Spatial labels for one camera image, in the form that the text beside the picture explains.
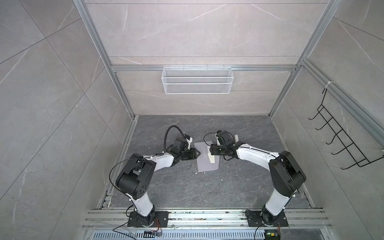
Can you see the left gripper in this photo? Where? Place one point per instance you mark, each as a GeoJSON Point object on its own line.
{"type": "Point", "coordinates": [194, 153]}

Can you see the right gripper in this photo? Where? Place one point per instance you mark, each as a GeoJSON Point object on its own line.
{"type": "Point", "coordinates": [213, 149]}

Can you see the beige letter paper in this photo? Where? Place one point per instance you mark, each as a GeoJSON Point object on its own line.
{"type": "Point", "coordinates": [211, 157]}

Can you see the grey purple envelope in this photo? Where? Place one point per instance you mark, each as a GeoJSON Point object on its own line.
{"type": "Point", "coordinates": [203, 162]}

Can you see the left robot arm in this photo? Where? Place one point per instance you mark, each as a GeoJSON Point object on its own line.
{"type": "Point", "coordinates": [135, 178]}

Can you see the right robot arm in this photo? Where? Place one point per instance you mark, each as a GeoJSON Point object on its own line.
{"type": "Point", "coordinates": [287, 176]}

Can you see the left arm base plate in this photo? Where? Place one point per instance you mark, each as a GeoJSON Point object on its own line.
{"type": "Point", "coordinates": [153, 220]}

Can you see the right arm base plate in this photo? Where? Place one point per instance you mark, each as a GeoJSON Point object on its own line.
{"type": "Point", "coordinates": [260, 218]}

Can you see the aluminium rail frame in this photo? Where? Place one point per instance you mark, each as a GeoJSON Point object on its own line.
{"type": "Point", "coordinates": [212, 219]}

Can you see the white vented cable duct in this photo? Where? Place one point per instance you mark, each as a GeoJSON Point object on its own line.
{"type": "Point", "coordinates": [183, 235]}

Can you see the black wire hook rack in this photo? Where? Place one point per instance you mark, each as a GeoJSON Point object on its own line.
{"type": "Point", "coordinates": [339, 133]}

